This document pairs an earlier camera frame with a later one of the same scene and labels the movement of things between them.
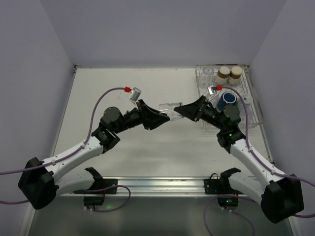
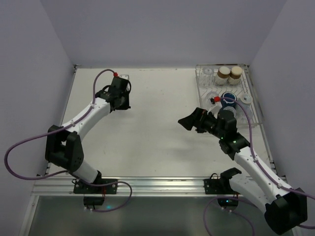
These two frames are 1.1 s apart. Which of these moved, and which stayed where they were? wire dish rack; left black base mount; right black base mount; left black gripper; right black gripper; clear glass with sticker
Moved: right black gripper; left black gripper
Stayed: left black base mount; wire dish rack; right black base mount; clear glass with sticker
